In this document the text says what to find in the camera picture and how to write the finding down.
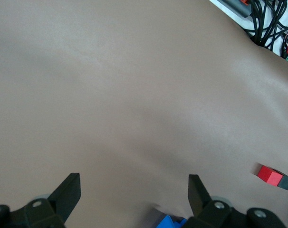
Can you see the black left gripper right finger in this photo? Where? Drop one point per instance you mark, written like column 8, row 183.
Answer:
column 217, row 213

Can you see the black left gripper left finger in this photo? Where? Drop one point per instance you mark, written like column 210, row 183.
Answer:
column 34, row 213

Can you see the grey metal bar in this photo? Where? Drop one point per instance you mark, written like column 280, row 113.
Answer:
column 237, row 8

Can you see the red cube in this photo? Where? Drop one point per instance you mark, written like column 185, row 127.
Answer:
column 270, row 175

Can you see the black cube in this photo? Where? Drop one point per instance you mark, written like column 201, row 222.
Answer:
column 286, row 182

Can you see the blue plastic storage bin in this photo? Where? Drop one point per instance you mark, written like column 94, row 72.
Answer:
column 169, row 222

